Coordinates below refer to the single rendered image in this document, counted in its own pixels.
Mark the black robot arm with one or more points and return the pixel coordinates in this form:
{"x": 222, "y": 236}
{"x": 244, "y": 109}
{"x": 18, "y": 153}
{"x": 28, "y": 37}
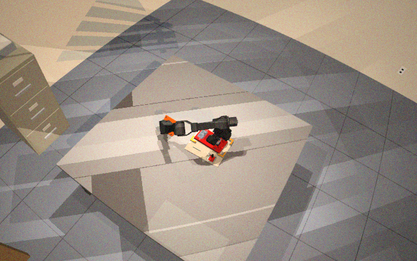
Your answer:
{"x": 178, "y": 128}

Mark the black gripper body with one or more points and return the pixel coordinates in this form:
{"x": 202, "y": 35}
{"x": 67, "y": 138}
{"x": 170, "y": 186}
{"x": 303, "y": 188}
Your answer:
{"x": 213, "y": 139}

